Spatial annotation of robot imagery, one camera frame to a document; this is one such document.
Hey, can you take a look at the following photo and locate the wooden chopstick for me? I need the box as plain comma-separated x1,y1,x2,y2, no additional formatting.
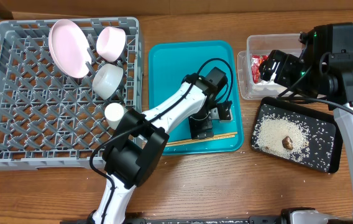
214,132,238,138
166,136,229,147

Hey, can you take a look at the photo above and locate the red snack wrapper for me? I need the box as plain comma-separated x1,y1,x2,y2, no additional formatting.
250,55,268,84

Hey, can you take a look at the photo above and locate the pile of rice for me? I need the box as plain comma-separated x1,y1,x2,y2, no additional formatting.
252,113,336,170

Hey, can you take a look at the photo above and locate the black tray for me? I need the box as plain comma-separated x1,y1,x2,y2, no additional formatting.
250,96,344,174

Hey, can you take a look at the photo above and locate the food leftover brown chunk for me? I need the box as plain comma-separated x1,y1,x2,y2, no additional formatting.
282,136,293,151

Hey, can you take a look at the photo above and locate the small white cup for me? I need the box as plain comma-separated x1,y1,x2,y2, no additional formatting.
104,103,127,130

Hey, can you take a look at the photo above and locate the grey-green bowl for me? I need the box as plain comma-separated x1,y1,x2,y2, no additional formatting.
92,63,124,100

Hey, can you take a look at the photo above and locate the white shallow bowl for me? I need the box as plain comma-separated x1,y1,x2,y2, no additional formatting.
96,26,126,62

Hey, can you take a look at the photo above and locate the large white plate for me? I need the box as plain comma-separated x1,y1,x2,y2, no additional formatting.
48,19,92,78

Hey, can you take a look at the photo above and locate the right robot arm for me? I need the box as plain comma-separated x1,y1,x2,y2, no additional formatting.
259,22,353,222

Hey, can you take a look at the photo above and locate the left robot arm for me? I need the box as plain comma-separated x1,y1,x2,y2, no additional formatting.
87,67,232,223

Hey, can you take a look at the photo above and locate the grey dishwasher rack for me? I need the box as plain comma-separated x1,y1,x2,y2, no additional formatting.
0,17,144,170

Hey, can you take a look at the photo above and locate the clear plastic bin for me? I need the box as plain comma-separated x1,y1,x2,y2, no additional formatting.
237,34,303,100

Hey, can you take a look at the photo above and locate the teal serving tray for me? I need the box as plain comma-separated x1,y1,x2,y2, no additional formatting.
149,40,244,156

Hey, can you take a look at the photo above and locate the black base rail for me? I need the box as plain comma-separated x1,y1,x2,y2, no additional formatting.
124,215,283,224

